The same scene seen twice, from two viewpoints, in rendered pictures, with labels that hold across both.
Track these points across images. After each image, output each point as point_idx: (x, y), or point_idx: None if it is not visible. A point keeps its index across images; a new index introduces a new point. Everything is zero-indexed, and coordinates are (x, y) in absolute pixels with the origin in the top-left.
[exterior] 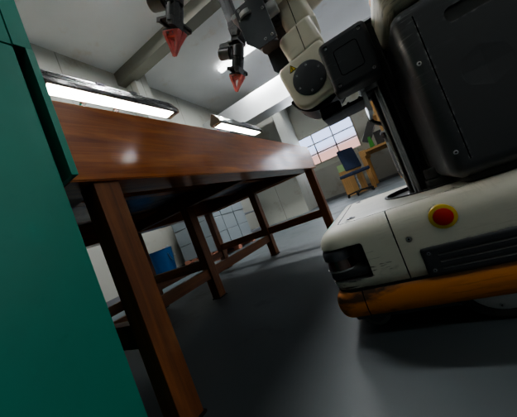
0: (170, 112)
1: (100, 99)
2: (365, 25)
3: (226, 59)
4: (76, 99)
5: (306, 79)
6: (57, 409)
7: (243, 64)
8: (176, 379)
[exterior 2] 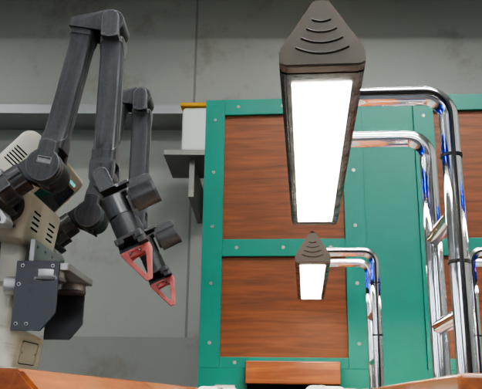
0: (301, 267)
1: (309, 289)
2: None
3: (149, 205)
4: (320, 293)
5: None
6: None
7: (114, 232)
8: None
